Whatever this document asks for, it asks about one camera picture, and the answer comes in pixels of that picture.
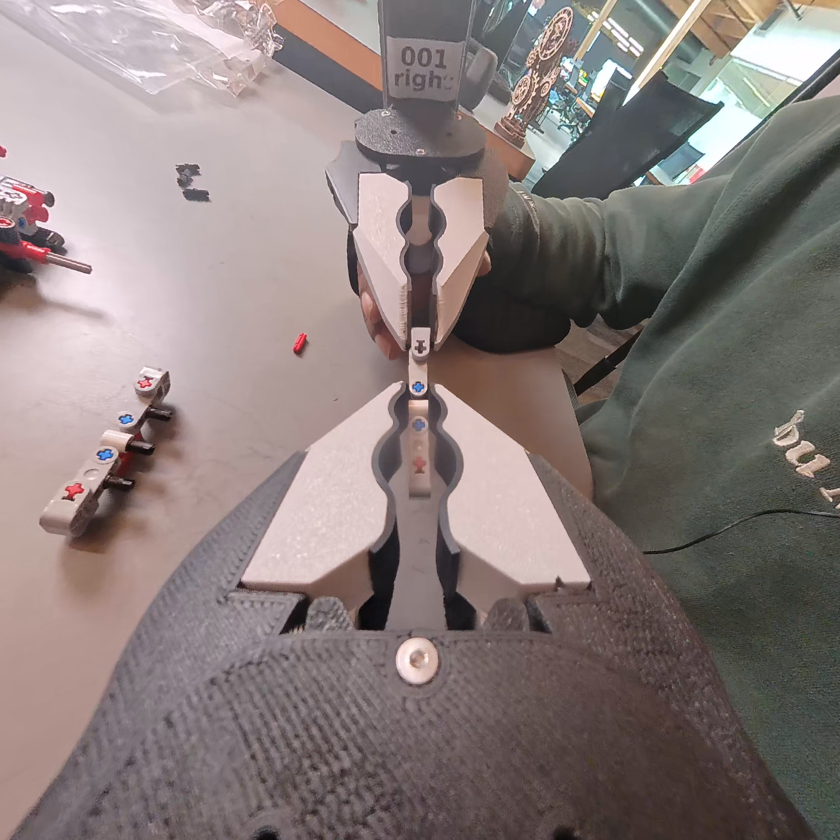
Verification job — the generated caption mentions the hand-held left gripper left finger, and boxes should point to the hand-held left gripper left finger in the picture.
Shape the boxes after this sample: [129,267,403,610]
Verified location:
[241,381,406,626]

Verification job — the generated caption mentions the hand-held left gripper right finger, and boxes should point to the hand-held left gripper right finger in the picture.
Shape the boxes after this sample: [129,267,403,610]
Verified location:
[430,384,592,626]

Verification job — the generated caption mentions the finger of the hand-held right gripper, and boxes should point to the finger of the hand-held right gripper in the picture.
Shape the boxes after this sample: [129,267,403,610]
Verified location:
[430,177,493,347]
[352,172,413,353]

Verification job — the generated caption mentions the thin grey lego beam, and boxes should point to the thin grey lego beam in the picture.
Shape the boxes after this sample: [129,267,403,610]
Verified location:
[407,357,435,497]

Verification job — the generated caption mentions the grey lego beam black pins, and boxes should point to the grey lego beam black pins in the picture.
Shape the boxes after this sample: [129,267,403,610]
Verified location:
[39,366,176,539]

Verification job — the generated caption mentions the lego car model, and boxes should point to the lego car model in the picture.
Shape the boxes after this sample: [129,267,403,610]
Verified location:
[0,172,93,275]

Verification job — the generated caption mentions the person's right hand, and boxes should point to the person's right hand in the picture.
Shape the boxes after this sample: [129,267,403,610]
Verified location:
[346,230,409,362]

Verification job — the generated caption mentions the wooden gear sculpture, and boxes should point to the wooden gear sculpture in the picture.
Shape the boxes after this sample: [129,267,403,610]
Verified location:
[493,5,575,148]

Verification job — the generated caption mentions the person's green hoodie torso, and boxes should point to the person's green hoodie torso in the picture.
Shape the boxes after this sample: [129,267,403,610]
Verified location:
[577,276,840,840]

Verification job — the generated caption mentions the clear empty plastic bag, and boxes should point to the clear empty plastic bag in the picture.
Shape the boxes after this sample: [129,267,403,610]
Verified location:
[0,0,286,99]

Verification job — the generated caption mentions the black wired earphone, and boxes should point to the black wired earphone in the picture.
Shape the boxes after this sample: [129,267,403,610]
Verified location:
[643,507,840,556]

